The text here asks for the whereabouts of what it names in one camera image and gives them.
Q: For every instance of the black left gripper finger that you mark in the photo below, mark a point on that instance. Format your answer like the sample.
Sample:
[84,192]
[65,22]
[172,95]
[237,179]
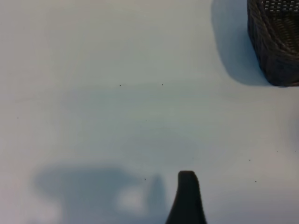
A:
[188,200]

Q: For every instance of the dark brown wicker basket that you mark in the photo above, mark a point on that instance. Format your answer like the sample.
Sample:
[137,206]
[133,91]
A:
[275,58]

